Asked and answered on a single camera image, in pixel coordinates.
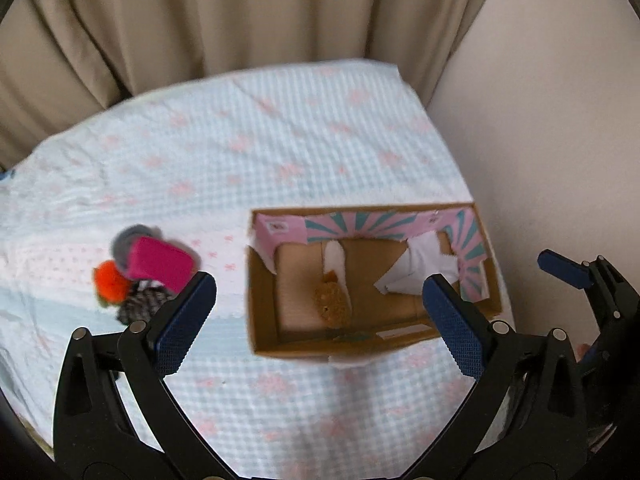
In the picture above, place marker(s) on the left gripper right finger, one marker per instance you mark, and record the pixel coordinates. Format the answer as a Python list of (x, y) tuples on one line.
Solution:
[(524, 417)]

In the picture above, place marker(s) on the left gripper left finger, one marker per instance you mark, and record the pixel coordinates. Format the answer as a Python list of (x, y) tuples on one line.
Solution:
[(114, 416)]

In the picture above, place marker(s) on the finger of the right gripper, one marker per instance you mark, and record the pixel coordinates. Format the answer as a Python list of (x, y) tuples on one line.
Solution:
[(568, 271)]

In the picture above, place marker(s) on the black printed cloth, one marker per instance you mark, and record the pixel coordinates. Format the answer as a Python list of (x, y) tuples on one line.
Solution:
[(142, 302)]

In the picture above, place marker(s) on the orange pompom toy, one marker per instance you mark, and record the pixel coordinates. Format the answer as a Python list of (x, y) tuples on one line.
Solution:
[(112, 288)]

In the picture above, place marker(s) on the magenta pouch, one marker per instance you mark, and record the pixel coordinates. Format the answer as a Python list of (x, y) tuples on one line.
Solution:
[(154, 260)]

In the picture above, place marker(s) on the brown hedgehog plush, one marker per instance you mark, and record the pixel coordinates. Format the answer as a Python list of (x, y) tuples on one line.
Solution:
[(331, 296)]

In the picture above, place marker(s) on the person's right hand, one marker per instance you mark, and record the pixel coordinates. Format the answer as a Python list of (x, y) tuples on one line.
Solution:
[(581, 351)]

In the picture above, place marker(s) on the white paper in box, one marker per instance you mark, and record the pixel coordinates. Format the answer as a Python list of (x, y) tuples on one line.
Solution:
[(422, 258)]

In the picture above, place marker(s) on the grey rolled sock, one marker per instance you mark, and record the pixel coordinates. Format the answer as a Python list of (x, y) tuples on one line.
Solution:
[(123, 241)]

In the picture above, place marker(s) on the cardboard box with pink lining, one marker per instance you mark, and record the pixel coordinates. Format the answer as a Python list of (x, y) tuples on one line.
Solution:
[(284, 267)]

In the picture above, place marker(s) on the light blue checkered bedsheet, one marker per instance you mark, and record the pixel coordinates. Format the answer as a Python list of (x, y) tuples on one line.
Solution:
[(194, 161)]

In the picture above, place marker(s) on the beige curtain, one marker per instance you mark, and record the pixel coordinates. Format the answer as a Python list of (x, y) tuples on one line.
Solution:
[(65, 60)]

